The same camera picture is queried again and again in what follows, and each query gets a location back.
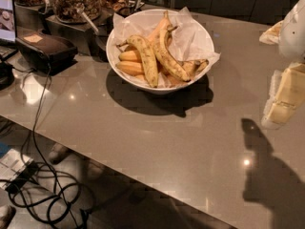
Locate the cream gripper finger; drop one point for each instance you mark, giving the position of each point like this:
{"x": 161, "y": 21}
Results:
{"x": 286, "y": 94}
{"x": 271, "y": 35}

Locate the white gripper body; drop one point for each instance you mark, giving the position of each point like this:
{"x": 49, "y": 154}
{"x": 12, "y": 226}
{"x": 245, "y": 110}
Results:
{"x": 294, "y": 32}

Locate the spotted banana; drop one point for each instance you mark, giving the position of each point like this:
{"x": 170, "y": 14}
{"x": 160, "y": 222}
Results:
{"x": 147, "y": 56}
{"x": 163, "y": 55}

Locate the small banana right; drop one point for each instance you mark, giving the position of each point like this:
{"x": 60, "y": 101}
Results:
{"x": 193, "y": 67}

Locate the white bowl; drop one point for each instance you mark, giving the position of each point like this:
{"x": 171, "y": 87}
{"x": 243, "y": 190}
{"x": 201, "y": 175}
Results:
{"x": 191, "y": 41}

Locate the orange banana top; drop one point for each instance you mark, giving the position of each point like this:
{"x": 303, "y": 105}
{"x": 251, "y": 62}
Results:
{"x": 162, "y": 24}

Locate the yellow banana left lower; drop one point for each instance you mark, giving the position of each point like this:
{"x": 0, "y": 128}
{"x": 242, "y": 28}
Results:
{"x": 129, "y": 67}

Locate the yellow banana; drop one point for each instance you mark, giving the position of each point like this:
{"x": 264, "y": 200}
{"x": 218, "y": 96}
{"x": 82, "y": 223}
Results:
{"x": 129, "y": 67}
{"x": 133, "y": 56}

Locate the yellow banana left upper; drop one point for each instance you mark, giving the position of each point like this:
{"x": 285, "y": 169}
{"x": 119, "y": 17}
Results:
{"x": 133, "y": 56}

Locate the white paper liner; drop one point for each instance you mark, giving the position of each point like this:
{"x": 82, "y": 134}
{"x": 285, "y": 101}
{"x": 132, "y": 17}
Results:
{"x": 160, "y": 51}

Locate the black tray stand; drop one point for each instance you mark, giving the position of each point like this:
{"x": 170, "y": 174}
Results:
{"x": 81, "y": 35}

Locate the glass jar of nuts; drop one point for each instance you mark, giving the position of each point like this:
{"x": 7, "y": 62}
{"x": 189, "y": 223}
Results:
{"x": 67, "y": 11}

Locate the black pouch with label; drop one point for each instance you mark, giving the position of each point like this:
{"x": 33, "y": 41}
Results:
{"x": 46, "y": 53}

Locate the shoe on floor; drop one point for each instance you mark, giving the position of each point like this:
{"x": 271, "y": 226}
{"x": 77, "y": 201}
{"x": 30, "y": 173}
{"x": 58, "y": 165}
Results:
{"x": 58, "y": 153}

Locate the laptop screen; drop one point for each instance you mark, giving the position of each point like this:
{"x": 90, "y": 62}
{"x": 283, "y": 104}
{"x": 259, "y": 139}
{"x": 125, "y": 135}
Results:
{"x": 7, "y": 22}

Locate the scoop with white handle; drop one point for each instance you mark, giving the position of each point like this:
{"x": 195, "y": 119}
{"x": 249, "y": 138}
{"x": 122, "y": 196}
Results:
{"x": 85, "y": 17}

